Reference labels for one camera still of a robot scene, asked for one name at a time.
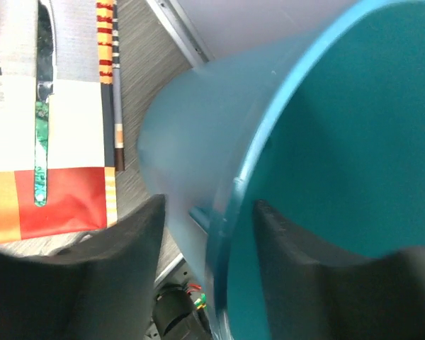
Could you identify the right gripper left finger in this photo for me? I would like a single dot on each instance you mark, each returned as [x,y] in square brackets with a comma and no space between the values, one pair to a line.
[100,288]

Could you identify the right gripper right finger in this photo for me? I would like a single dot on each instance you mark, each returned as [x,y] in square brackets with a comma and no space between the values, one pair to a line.
[314,289]

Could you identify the teal trash bin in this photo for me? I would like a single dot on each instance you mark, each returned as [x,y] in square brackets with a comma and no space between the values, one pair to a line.
[327,126]

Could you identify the patterned placemat cloth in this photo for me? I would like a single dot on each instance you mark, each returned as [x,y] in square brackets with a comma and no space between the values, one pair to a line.
[84,134]

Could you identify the aluminium frame rail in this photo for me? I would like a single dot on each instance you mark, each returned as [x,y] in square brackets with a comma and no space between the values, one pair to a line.
[178,25]

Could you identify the green handled table knife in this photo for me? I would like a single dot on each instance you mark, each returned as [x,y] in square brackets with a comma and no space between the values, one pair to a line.
[46,73]

